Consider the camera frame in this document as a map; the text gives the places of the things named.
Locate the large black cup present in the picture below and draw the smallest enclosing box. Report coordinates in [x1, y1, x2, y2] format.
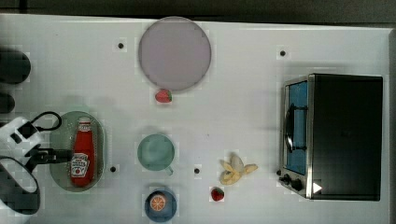
[0, 50, 32, 84]

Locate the green oval strainer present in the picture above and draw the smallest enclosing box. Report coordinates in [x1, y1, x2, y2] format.
[49, 111, 106, 192]

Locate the blue bowl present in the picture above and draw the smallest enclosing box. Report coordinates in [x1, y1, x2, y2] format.
[144, 189, 177, 223]

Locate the green mug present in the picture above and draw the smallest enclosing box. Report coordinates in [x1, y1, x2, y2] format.
[137, 133, 176, 175]

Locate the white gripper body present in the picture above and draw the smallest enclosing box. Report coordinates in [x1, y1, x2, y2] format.
[0, 117, 43, 164]

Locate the orange slice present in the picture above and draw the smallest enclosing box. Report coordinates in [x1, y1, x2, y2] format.
[149, 193, 166, 212]

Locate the grey round plate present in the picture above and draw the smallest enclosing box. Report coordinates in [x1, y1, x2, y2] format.
[138, 17, 212, 91]

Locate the red ketchup bottle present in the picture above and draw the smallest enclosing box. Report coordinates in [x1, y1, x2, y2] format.
[70, 117, 95, 188]

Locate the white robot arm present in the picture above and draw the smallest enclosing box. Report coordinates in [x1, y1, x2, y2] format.
[0, 117, 72, 224]

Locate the peeled banana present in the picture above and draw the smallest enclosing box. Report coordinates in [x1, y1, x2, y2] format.
[219, 154, 258, 186]

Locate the strawberry near banana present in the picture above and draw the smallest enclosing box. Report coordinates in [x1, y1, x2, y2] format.
[211, 187, 225, 202]

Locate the toaster oven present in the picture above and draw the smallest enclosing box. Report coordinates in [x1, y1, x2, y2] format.
[276, 74, 383, 202]

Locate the small black cup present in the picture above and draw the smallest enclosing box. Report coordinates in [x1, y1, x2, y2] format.
[0, 92, 15, 114]

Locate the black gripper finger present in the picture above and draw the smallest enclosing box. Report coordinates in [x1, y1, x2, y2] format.
[30, 148, 73, 164]

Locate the strawberry near plate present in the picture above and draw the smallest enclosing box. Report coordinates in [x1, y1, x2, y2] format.
[155, 89, 173, 104]

